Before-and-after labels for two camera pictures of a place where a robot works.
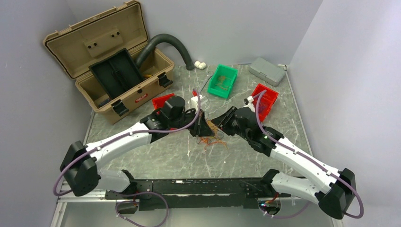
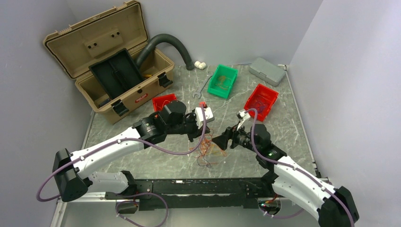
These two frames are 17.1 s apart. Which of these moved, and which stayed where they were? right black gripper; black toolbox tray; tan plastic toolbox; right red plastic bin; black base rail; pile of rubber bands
Moved: right black gripper; pile of rubber bands
Stayed: black base rail; right red plastic bin; black toolbox tray; tan plastic toolbox
